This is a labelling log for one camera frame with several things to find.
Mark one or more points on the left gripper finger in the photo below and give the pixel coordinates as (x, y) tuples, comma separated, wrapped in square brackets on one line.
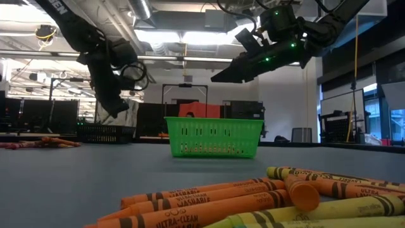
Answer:
[(112, 104)]

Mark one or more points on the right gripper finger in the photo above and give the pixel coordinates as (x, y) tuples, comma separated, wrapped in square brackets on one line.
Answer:
[(237, 73)]

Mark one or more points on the green plastic basket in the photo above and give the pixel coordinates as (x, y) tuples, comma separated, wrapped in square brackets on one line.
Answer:
[(213, 141)]

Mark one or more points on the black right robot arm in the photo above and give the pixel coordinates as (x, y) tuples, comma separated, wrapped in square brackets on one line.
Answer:
[(332, 22)]

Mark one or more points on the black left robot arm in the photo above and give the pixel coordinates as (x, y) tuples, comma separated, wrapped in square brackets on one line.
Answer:
[(72, 28)]

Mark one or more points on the white patterned cloth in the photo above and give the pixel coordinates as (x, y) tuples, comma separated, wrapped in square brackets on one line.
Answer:
[(131, 118)]

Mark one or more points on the black plastic crate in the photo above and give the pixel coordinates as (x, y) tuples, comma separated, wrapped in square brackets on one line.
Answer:
[(104, 134)]

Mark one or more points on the long ceiling light strip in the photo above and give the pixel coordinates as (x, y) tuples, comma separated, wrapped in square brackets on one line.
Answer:
[(205, 59)]

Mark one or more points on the black cabinet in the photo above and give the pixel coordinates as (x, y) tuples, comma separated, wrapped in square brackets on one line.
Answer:
[(246, 110)]

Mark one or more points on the orange red fabric cover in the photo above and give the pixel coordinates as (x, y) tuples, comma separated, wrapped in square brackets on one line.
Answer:
[(202, 109)]

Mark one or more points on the grey ceiling box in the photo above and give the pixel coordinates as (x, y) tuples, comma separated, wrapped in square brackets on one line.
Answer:
[(215, 19)]

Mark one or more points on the person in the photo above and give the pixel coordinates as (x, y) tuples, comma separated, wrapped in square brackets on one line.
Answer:
[(189, 114)]

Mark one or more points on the orange crayon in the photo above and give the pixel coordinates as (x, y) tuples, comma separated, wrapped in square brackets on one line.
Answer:
[(348, 190), (303, 196), (60, 141), (190, 192), (205, 213), (221, 194)]

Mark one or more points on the glass board panel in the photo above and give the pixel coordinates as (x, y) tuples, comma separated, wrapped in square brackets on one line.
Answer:
[(341, 101)]

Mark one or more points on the black bag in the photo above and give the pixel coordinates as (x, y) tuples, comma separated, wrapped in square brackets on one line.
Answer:
[(281, 139)]

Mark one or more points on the black light stand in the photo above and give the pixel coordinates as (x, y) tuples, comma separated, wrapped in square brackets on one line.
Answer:
[(354, 85)]

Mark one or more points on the grey waste bin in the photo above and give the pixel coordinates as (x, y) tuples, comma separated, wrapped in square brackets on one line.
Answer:
[(301, 135)]

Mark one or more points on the yellow crayon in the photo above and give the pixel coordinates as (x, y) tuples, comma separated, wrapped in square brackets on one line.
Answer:
[(278, 172), (332, 223), (348, 207)]

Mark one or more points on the white plastic bag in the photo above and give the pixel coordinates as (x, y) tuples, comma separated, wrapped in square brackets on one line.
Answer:
[(371, 140)]

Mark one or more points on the small red container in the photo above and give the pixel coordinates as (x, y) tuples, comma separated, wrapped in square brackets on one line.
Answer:
[(386, 142)]

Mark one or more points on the black metal frame stand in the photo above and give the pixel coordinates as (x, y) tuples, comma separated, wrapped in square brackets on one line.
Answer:
[(185, 85), (76, 79)]

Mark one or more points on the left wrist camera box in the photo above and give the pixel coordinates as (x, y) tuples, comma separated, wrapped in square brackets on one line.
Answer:
[(125, 52)]

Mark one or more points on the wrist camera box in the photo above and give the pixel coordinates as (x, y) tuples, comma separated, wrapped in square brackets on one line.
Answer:
[(125, 52), (248, 41)]

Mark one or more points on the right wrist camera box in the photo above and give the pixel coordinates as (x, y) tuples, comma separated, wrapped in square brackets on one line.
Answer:
[(248, 41)]

